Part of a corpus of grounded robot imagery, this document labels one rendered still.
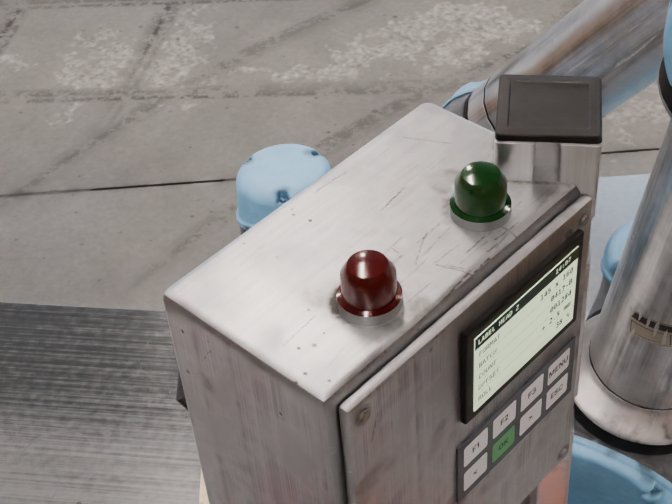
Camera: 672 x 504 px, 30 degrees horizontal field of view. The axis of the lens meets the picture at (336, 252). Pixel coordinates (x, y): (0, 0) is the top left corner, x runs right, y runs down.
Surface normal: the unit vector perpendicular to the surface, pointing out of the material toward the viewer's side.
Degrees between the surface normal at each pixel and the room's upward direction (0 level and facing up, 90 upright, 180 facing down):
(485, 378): 90
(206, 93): 0
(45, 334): 0
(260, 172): 1
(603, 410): 47
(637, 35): 87
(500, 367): 90
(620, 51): 91
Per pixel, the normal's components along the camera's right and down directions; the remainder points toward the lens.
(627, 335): -0.79, 0.44
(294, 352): -0.07, -0.73
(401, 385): 0.73, 0.43
